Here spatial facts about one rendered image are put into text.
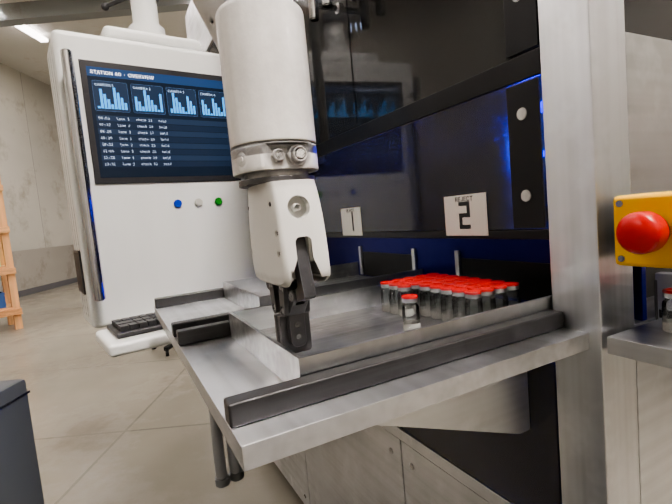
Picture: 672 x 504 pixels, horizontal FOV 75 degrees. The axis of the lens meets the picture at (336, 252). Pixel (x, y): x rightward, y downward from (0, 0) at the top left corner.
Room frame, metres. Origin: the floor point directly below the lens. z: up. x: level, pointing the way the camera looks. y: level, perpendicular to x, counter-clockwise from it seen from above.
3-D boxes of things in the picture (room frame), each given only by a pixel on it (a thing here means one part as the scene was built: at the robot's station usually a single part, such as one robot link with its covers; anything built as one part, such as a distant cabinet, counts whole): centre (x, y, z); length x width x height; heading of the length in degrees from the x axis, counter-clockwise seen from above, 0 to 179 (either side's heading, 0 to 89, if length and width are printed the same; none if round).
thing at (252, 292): (0.90, 0.04, 0.90); 0.34 x 0.26 x 0.04; 117
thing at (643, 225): (0.41, -0.29, 0.99); 0.04 x 0.04 x 0.04; 27
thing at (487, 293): (0.62, -0.15, 0.90); 0.18 x 0.02 x 0.05; 27
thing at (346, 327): (0.57, -0.05, 0.90); 0.34 x 0.26 x 0.04; 117
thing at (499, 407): (0.49, -0.08, 0.80); 0.34 x 0.03 x 0.13; 117
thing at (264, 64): (0.44, 0.05, 1.17); 0.09 x 0.08 x 0.13; 179
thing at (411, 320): (0.54, -0.09, 0.90); 0.02 x 0.02 x 0.04
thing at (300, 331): (0.42, 0.04, 0.94); 0.03 x 0.03 x 0.07; 27
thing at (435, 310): (0.61, -0.13, 0.90); 0.18 x 0.02 x 0.05; 27
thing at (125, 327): (1.13, 0.38, 0.82); 0.40 x 0.14 x 0.02; 126
